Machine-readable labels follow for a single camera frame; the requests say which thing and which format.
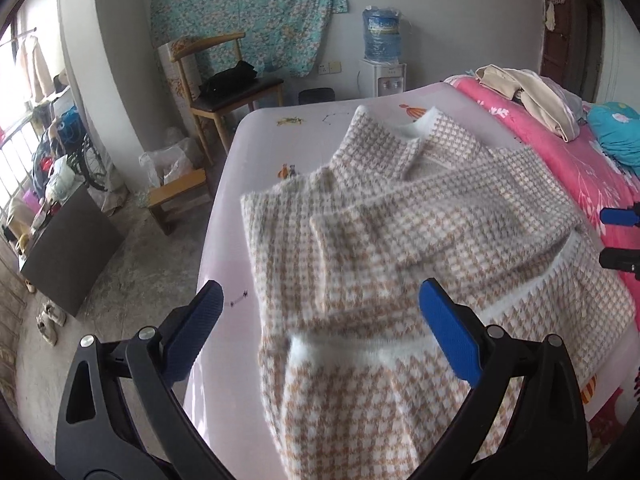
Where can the wheelchair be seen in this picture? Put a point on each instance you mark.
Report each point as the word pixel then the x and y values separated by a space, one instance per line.
pixel 92 170

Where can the metal window railing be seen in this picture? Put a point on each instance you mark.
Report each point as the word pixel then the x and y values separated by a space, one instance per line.
pixel 20 155

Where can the floral print board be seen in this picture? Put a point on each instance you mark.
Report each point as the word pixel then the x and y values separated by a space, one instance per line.
pixel 175 80

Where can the white plastic container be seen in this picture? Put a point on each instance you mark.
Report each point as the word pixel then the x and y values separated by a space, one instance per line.
pixel 60 187

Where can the hot pink floral blanket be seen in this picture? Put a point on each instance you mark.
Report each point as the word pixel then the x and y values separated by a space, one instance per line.
pixel 550 160

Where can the blue water bottle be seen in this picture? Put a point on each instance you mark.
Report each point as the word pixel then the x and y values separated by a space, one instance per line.
pixel 382 35

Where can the small wooden stool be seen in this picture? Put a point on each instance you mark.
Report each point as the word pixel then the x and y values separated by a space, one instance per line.
pixel 175 187

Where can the clear plastic bag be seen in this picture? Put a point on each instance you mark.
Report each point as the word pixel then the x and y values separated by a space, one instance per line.
pixel 181 142

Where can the light grey garment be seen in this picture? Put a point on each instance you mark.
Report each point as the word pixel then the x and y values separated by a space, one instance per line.
pixel 571 105

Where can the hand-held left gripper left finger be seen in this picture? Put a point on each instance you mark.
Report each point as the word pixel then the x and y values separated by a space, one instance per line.
pixel 197 330

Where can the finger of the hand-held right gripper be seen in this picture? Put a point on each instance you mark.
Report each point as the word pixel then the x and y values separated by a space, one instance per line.
pixel 617 258
pixel 620 217

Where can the black board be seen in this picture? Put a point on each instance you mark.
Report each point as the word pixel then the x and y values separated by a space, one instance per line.
pixel 65 250

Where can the wall socket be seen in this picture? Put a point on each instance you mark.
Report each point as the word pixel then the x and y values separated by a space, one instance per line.
pixel 330 67

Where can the teal floral wall cloth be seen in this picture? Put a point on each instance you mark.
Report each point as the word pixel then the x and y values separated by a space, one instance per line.
pixel 240 10

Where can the pale shoe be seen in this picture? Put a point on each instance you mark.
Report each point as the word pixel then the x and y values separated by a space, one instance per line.
pixel 47 332
pixel 57 314

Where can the brown wooden door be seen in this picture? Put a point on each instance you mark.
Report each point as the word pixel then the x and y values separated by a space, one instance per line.
pixel 570 20

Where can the wooden chair with dark seat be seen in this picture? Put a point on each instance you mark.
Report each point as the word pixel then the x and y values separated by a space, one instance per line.
pixel 240 95

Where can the black bag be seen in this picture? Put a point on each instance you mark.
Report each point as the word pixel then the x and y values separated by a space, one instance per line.
pixel 227 82

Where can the white plastic bag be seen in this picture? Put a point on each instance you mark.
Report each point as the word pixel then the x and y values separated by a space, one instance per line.
pixel 155 165

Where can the teal pillow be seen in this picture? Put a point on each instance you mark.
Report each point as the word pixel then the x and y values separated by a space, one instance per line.
pixel 615 135

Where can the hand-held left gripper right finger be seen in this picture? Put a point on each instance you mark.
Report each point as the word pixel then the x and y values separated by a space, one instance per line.
pixel 450 335

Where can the white water dispenser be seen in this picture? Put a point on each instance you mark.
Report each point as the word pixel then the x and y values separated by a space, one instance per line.
pixel 382 80

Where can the tan white houndstooth sweater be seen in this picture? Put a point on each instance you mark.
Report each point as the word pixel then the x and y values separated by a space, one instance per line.
pixel 400 210

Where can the black seat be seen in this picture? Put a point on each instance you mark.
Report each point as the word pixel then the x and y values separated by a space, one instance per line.
pixel 316 97

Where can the hanging beige garment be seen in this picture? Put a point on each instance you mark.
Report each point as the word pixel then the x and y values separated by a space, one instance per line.
pixel 37 70

